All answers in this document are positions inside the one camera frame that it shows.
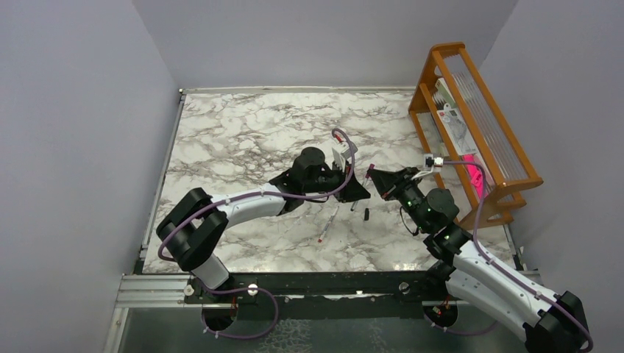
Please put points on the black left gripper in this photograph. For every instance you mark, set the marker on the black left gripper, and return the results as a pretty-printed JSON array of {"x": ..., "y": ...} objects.
[{"x": 354, "y": 190}]

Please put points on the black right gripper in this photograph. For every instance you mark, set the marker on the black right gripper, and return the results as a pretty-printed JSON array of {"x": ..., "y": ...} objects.
[{"x": 398, "y": 180}]

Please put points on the grey marker pen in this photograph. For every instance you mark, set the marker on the grey marker pen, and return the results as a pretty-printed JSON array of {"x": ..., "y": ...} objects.
[{"x": 364, "y": 184}]

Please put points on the magenta pen cap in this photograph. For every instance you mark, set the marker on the magenta pen cap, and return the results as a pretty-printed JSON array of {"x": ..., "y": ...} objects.
[{"x": 371, "y": 167}]

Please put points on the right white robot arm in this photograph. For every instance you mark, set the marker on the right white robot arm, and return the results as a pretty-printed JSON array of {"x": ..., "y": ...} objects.
[{"x": 545, "y": 321}]

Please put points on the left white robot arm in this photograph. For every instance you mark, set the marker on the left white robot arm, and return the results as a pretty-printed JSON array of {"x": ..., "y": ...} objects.
[{"x": 192, "y": 230}]

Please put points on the white marker pen red end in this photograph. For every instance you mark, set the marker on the white marker pen red end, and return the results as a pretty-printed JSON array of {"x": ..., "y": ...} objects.
[{"x": 327, "y": 225}]

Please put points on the white packaged item in rack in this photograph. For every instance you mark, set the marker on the white packaged item in rack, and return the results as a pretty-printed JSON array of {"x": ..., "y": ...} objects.
[{"x": 452, "y": 120}]

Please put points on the orange wooden rack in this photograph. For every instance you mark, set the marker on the orange wooden rack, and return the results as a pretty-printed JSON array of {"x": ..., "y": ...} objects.
[{"x": 510, "y": 170}]

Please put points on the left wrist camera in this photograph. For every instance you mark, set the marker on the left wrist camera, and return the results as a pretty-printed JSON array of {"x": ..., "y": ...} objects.
[{"x": 341, "y": 155}]

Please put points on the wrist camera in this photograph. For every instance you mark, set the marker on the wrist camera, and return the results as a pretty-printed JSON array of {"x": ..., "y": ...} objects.
[
  {"x": 341, "y": 155},
  {"x": 432, "y": 161}
]

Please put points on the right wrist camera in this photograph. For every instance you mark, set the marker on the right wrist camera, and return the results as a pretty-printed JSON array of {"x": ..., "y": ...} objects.
[{"x": 432, "y": 161}]

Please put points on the black mounting rail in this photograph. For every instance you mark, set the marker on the black mounting rail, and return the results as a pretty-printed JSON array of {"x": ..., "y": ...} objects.
[{"x": 259, "y": 296}]

